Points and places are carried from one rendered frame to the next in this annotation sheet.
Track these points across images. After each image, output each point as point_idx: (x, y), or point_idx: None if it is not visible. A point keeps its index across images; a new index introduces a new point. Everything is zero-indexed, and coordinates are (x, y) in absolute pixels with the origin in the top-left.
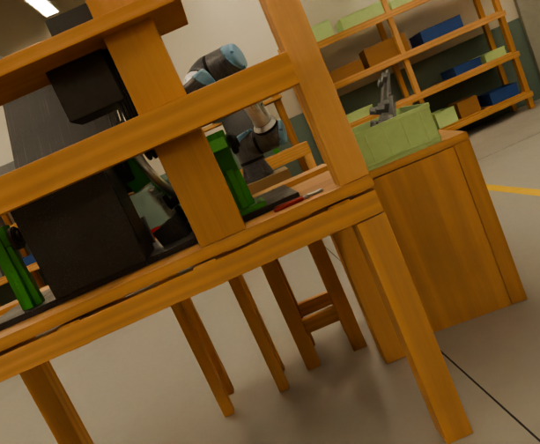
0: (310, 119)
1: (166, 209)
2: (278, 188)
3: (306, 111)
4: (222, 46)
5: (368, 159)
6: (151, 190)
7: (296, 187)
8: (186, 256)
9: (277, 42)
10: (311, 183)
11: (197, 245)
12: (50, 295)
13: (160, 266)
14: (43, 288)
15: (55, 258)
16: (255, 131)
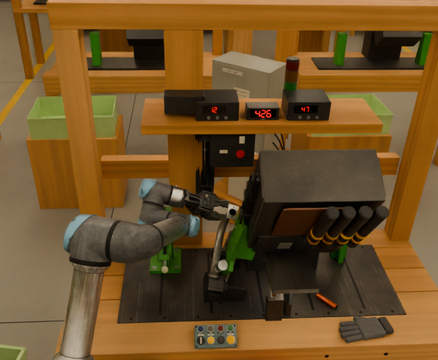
0: (102, 203)
1: (223, 246)
2: (127, 305)
3: (101, 198)
4: (89, 216)
5: None
6: (229, 233)
7: (111, 308)
8: (211, 232)
9: (96, 158)
10: (103, 291)
11: (206, 245)
12: (336, 268)
13: (228, 232)
14: (407, 333)
15: None
16: (93, 358)
